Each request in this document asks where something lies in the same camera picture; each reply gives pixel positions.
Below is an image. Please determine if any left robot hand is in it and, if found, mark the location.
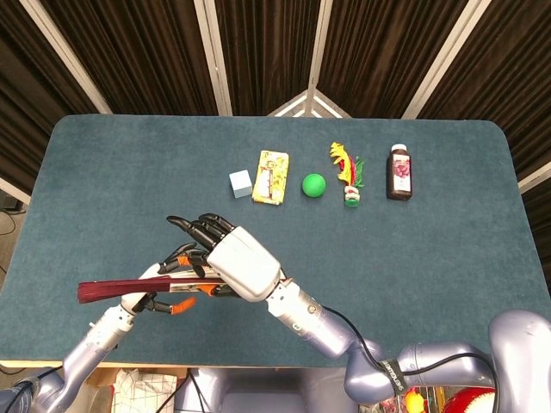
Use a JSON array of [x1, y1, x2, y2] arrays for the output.
[[119, 242, 213, 317]]

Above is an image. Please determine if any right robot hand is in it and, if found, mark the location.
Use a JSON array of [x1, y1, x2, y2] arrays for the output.
[[166, 213, 283, 303]]

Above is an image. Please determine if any red ribbed white folding fan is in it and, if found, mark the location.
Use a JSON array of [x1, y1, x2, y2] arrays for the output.
[[77, 274, 225, 305]]

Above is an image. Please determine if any light blue cube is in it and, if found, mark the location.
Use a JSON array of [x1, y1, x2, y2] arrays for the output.
[[228, 170, 254, 200]]

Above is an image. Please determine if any blue felt table cover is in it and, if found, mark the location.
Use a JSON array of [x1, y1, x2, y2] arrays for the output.
[[0, 114, 551, 371]]

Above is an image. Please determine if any yellow snack packet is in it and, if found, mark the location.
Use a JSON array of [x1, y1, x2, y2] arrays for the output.
[[251, 150, 290, 206]]

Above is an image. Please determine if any green ball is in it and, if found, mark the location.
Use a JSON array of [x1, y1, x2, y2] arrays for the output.
[[300, 172, 328, 200]]

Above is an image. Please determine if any brown cardboard box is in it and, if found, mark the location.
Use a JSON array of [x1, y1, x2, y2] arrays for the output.
[[84, 367, 190, 391]]

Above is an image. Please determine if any white checked cloth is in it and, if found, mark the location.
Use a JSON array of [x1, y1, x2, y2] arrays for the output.
[[112, 368, 178, 413]]

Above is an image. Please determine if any grey blue robot torso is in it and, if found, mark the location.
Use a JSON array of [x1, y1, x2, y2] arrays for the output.
[[176, 367, 358, 413]]

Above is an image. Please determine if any feather shuttlecock with green base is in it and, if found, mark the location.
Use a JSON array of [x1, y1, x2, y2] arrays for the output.
[[329, 141, 366, 209]]

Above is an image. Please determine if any white triangular screen foot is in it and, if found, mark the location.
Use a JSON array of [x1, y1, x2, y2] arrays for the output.
[[266, 88, 352, 119]]

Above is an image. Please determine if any dark juice bottle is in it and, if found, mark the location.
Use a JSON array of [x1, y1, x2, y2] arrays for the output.
[[386, 144, 415, 201]]

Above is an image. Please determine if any dark brown curtain panel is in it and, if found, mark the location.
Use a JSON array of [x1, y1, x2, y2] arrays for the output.
[[0, 0, 100, 194], [419, 0, 551, 182], [40, 0, 219, 116], [214, 0, 322, 116], [318, 0, 470, 120]]

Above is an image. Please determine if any yellow orange toy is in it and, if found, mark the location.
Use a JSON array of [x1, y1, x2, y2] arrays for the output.
[[404, 386, 427, 413]]

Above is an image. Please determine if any red and white ball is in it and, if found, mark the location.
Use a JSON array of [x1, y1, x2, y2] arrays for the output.
[[443, 385, 500, 413]]

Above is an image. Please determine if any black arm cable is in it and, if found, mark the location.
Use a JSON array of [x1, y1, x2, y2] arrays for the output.
[[320, 304, 507, 413]]

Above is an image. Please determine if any black printed cable strap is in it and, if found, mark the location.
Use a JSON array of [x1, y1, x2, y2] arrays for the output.
[[381, 357, 406, 399]]

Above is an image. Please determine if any white screen post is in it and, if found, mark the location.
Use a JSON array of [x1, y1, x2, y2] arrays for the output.
[[19, 0, 114, 115], [401, 0, 494, 120], [193, 0, 233, 116], [306, 0, 335, 117]]

